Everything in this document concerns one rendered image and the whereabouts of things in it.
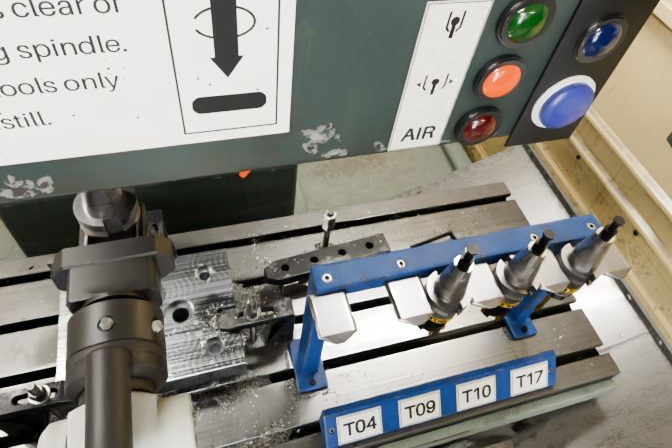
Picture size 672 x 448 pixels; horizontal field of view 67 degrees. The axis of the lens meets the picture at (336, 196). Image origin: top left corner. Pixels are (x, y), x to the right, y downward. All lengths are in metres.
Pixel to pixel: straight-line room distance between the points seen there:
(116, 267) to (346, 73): 0.39
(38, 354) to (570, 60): 0.97
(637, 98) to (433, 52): 1.04
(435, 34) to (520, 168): 1.29
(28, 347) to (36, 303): 0.09
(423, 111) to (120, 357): 0.33
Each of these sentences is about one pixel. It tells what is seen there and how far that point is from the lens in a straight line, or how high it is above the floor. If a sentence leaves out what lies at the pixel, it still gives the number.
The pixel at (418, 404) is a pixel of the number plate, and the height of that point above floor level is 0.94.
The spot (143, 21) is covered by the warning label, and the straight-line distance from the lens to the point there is 0.20.
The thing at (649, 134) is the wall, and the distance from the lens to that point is 1.24.
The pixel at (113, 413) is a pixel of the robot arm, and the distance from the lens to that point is 0.46.
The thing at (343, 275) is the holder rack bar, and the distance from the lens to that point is 0.70.
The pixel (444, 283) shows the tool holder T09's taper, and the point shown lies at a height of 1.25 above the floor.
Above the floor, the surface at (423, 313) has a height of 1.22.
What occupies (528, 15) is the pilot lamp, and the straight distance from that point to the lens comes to 0.24.
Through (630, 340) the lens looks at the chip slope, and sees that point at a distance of 1.33.
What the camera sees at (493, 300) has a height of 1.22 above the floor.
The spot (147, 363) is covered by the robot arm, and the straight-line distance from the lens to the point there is 0.51.
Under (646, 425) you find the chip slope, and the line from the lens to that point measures 1.30.
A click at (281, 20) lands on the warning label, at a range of 0.20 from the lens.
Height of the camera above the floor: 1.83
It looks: 51 degrees down
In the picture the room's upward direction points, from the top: 10 degrees clockwise
